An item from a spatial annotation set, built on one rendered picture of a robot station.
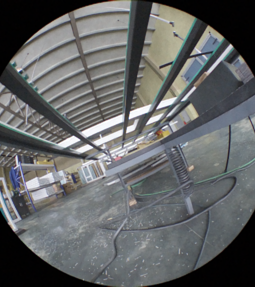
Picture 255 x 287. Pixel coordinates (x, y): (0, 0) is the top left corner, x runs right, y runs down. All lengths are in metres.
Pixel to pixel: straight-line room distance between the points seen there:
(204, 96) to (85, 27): 7.91
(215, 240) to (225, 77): 0.68
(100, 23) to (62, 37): 2.50
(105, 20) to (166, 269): 8.78
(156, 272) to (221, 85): 0.79
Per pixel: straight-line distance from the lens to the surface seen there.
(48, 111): 0.41
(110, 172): 0.55
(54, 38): 8.06
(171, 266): 0.63
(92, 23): 8.09
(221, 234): 0.68
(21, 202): 4.35
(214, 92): 0.40
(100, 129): 0.83
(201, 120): 0.35
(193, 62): 7.29
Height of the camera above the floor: 0.57
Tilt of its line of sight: 8 degrees up
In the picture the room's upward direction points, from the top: 25 degrees counter-clockwise
